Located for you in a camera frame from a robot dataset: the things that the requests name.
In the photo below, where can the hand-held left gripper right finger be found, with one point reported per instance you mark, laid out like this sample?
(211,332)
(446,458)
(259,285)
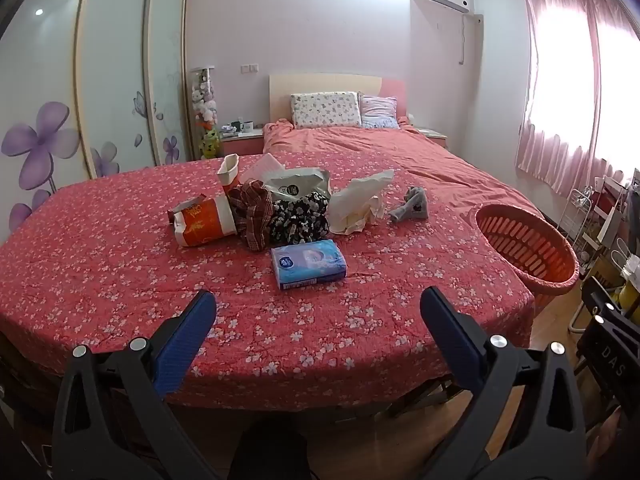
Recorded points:
(452,340)

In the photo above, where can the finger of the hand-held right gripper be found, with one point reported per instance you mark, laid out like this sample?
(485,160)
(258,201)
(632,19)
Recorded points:
(600,295)

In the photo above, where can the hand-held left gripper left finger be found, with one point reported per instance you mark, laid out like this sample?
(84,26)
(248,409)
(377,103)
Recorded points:
(182,345)

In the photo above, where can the orange plastic laundry basket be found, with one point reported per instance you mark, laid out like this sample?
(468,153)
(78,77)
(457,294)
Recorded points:
(530,255)

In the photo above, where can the orange snack bag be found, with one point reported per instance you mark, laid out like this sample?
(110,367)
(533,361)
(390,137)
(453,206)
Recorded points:
(200,225)

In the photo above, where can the grey sock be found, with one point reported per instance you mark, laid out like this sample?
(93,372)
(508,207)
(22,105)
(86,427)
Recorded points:
(412,205)

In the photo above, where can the red plaid cloth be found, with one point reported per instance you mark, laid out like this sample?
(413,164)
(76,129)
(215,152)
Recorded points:
(252,215)

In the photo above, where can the blue tissue pack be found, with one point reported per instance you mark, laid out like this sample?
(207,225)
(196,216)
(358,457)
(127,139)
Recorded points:
(307,262)

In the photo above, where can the black white floral cloth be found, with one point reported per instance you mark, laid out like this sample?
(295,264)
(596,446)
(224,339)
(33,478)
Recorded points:
(297,220)

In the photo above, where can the white orange paper cup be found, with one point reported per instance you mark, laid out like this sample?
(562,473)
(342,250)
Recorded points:
(227,172)

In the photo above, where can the pink translucent plastic sheet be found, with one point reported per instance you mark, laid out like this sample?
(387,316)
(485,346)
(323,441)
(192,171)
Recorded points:
(265,165)

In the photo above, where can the red floral blanket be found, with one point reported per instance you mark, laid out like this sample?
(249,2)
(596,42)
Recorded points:
(125,285)

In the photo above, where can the white rolling cart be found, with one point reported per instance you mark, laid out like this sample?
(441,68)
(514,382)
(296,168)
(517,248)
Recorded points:
(575,215)

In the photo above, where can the pink curtain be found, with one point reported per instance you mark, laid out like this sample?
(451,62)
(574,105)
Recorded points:
(540,160)
(612,60)

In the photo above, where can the salmon pink duvet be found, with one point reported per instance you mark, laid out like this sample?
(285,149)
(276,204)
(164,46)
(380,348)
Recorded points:
(400,155)

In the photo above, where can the green yellow plush toy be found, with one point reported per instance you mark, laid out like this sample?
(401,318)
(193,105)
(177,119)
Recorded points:
(210,142)

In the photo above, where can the pink nightstand with mug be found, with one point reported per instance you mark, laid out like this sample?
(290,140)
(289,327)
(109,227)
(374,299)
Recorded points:
(242,144)

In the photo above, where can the pink striped pillow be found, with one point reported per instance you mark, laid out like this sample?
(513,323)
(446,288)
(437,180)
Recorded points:
(378,111)

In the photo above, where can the clear tube of plush toys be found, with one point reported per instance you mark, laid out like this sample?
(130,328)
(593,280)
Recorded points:
(202,97)

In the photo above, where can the white floral pillow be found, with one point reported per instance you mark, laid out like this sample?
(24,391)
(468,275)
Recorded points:
(325,109)

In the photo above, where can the air conditioner pipe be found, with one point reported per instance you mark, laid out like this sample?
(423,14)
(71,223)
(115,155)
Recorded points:
(464,40)

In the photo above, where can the beige pink headboard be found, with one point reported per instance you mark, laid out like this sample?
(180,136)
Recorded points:
(320,82)

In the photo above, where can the wardrobe with purple flowers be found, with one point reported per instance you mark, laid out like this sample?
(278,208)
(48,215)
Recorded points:
(115,60)

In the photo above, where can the white light switch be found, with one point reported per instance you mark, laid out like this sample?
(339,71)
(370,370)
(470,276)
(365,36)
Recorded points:
(248,67)

